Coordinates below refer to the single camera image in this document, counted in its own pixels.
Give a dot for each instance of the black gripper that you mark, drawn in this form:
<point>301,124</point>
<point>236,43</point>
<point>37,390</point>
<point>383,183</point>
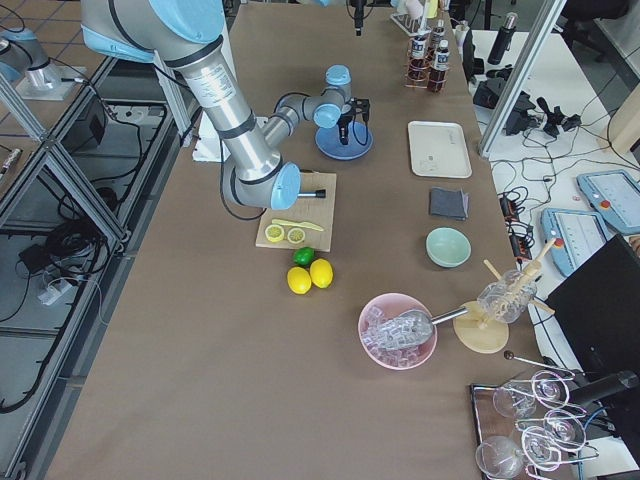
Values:
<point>344,121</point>

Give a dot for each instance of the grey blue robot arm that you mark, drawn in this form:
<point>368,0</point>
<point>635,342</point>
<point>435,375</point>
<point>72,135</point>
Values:
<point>334,107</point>
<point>187,37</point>

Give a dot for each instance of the tea bottle right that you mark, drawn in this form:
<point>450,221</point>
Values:
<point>417,66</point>

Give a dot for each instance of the tea bottle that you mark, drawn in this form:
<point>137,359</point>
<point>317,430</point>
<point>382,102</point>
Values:
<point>440,67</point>
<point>438,34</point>
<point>417,66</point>

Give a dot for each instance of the tea bottle front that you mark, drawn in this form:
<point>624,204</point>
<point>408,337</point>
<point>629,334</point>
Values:
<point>440,67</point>

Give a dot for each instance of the cream rabbit tray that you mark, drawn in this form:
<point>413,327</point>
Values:
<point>438,150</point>

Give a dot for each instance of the steel muddler black tip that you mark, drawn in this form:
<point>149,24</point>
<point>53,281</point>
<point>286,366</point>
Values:
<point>316,194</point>

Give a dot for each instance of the tea bottle left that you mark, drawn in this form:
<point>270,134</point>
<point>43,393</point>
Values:
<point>438,34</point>

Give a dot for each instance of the wooden cutting board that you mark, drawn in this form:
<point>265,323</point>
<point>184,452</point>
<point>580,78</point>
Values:
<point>319,211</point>

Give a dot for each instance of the yellow plastic knife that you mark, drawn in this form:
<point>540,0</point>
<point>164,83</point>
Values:
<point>298,224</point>

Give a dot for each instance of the grey folded cloth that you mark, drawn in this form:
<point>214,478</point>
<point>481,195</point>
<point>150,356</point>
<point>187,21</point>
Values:
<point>447,203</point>

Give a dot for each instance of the lemon half upper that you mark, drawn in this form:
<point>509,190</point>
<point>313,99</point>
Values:
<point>296,235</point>

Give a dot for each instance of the lemon half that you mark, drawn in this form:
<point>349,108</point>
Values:
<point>274,233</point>
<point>296,235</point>

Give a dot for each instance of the lemon half lower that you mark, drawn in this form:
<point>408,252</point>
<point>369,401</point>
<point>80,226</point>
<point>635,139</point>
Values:
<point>274,233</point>

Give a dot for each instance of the black thermos bottle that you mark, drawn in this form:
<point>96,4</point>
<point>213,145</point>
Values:
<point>503,39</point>

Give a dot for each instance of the green lime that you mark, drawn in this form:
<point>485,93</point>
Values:
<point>304,256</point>

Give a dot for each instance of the green bowl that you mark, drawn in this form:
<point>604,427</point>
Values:
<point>447,247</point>

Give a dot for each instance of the yellow lemon upper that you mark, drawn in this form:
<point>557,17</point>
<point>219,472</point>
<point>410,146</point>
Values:
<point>321,273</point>

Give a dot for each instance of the yellow lemon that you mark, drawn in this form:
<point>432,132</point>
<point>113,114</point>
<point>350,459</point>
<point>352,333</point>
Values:
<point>299,280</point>
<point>321,273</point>

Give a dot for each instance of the yellow lemon lower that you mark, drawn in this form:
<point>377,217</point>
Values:
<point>299,280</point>

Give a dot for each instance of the metal ice scoop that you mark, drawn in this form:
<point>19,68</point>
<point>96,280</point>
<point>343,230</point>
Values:
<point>413,328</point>

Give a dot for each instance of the pink ice bowl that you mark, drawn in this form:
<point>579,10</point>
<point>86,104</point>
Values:
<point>378,311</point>

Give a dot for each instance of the glass mug on stand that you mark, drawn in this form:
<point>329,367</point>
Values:
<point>506,299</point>

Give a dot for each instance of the teach pendant near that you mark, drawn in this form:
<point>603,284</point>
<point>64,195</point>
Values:
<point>582,233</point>

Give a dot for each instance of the teach pendant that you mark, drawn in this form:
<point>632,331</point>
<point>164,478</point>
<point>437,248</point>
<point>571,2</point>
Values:
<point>615,196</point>
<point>582,233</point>

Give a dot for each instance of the wooden cup stand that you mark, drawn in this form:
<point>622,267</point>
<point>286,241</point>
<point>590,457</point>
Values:
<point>482,333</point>

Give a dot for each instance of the teach pendant far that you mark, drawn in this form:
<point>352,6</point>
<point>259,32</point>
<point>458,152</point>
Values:
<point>615,196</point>

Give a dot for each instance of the black monitor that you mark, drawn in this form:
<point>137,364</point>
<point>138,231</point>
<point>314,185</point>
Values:
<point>597,308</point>

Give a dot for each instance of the wine glass rack tray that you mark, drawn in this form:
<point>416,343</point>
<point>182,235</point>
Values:
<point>529,428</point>

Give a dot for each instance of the copper wire bottle rack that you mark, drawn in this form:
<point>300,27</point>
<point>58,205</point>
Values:
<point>427,61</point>

